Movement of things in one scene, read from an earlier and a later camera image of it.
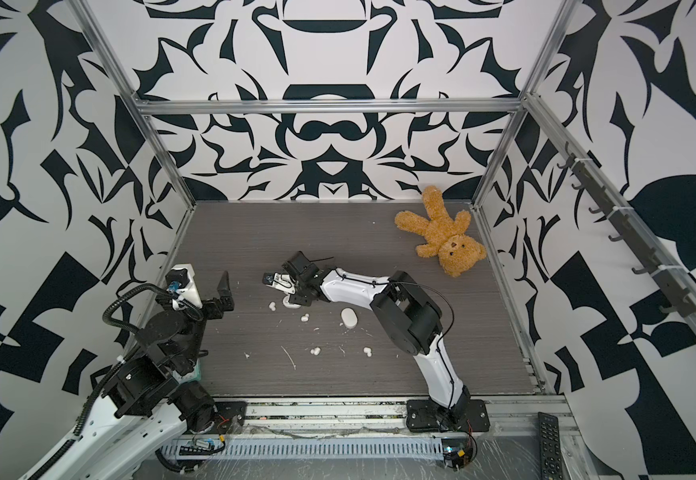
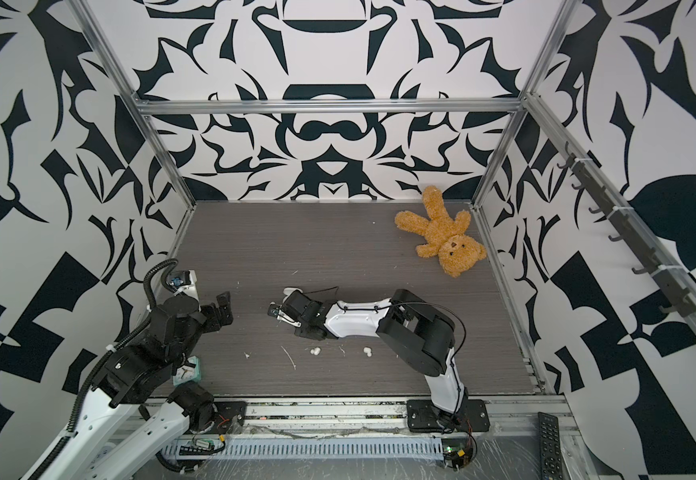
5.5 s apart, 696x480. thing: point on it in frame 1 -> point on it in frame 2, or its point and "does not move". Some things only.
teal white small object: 195,375 does not move
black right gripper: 298,301 -> 300,332
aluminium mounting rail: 509,419 does not move
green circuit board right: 456,452 does not move
